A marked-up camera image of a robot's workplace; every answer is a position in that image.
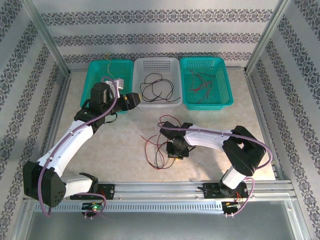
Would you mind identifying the white plastic basket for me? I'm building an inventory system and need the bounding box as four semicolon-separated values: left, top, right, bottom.
131;57;183;109

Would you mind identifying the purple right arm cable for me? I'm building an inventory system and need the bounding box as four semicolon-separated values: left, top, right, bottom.
157;121;275;218

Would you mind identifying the aluminium frame post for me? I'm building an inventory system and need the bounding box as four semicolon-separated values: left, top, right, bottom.
244;0;293;75
23;0;73;77

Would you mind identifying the slotted grey cable duct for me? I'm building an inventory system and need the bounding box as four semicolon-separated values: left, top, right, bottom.
33;199;226;214

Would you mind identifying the yellow cable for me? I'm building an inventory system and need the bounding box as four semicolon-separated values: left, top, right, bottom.
103;53;131;92

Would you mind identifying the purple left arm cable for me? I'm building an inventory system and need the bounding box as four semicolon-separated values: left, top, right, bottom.
38;77;121;221

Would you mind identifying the red cable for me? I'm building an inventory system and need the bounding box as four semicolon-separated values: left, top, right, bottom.
189;70;215;92
140;114;179;170
198;79;214;104

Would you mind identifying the aluminium side rail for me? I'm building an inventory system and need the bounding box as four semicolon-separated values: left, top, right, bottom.
38;73;73;166
244;71;286;181

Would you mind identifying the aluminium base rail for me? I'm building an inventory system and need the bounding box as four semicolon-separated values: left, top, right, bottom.
98;180;293;201

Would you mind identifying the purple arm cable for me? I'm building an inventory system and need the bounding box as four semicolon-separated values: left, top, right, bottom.
38;77;121;221
157;121;275;218

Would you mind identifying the small controller board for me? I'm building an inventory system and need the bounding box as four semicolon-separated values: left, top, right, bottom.
81;202;105;211
222;201;243;209

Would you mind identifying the teal plastic basket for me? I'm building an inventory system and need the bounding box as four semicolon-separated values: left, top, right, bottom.
179;56;235;111
79;58;134;115

